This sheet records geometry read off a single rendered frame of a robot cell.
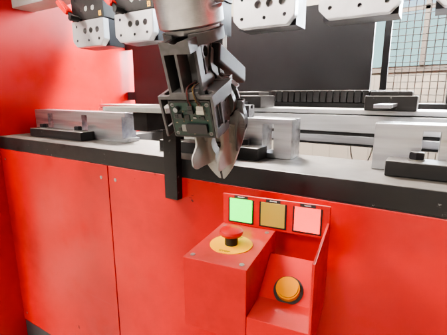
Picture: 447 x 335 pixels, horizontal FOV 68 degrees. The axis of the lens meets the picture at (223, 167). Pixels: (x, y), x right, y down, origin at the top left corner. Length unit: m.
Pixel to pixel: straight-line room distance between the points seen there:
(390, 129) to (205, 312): 0.49
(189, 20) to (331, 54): 0.98
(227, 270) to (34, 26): 1.32
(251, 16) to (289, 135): 0.28
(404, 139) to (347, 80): 0.59
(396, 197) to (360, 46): 0.76
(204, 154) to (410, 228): 0.38
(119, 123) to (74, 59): 0.62
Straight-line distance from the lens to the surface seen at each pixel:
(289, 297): 0.57
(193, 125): 0.39
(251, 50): 1.43
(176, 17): 0.38
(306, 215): 0.60
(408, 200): 0.64
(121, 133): 1.12
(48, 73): 1.61
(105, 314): 1.25
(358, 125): 1.01
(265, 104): 1.07
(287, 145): 0.80
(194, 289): 0.55
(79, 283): 1.30
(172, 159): 0.80
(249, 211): 0.63
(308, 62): 1.34
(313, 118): 1.04
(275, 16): 0.80
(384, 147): 0.75
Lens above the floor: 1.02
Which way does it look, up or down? 12 degrees down
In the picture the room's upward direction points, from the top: straight up
